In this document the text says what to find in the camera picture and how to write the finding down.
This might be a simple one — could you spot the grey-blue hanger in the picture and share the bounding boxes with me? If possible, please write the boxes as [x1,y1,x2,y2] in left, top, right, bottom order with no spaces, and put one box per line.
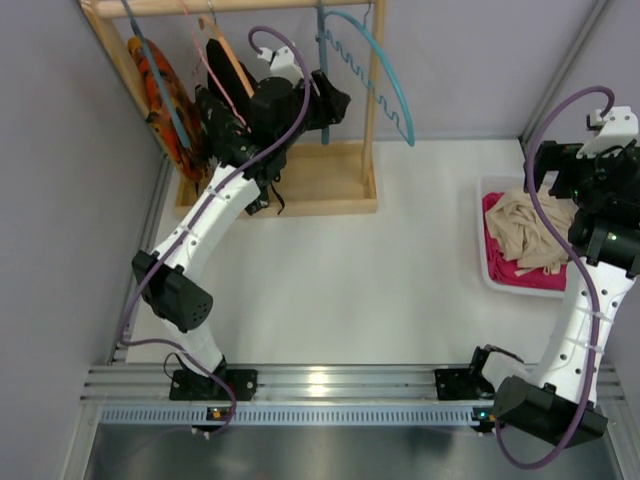
[314,0,334,146]

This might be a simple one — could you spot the beige trousers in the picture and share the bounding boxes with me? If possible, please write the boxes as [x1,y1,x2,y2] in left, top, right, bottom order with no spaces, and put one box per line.
[484,189,568,278]

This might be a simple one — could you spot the pink trousers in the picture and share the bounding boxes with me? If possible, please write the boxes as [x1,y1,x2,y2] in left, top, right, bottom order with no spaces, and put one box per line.
[481,190,569,292]

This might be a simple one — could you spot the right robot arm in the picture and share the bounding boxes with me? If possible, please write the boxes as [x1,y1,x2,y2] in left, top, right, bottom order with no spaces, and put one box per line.
[470,140,639,449]

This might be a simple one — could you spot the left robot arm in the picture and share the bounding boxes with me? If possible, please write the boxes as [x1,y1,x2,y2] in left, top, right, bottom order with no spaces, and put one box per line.
[132,70,351,377]

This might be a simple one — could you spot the black white patterned trousers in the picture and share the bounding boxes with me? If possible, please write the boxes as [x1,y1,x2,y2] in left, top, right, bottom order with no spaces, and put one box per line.
[195,85,271,216]

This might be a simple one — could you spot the orange patterned trousers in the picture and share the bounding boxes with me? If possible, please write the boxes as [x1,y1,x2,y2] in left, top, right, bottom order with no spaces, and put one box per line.
[127,36,211,184]

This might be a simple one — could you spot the orange wooden hanger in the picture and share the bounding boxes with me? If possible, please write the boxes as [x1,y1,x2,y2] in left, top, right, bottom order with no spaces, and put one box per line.
[198,15,254,98]

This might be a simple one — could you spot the blue hanger far left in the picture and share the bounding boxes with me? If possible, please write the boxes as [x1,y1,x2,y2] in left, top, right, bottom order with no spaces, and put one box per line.
[121,0,191,149]

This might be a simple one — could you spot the white plastic basket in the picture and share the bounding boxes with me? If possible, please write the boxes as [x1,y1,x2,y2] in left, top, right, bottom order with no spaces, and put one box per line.
[475,173,564,299]

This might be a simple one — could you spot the wooden clothes rack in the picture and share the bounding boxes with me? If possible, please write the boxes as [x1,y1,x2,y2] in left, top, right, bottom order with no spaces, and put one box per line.
[79,1,378,217]

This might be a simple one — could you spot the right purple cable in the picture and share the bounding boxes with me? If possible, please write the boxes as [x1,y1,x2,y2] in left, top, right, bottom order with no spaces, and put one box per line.
[494,85,616,471]

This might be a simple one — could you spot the purple cable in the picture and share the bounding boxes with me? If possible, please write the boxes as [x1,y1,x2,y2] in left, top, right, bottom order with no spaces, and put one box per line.
[494,85,616,471]
[117,27,312,441]

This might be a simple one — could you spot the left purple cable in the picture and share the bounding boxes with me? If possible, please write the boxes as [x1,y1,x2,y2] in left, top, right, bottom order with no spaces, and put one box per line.
[117,27,312,441]

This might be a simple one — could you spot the pink wire hanger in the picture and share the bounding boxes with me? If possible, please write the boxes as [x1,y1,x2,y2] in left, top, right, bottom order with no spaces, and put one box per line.
[190,27,247,126]

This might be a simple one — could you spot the aluminium rail base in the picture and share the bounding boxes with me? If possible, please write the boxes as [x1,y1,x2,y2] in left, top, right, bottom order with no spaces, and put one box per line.
[79,362,626,434]

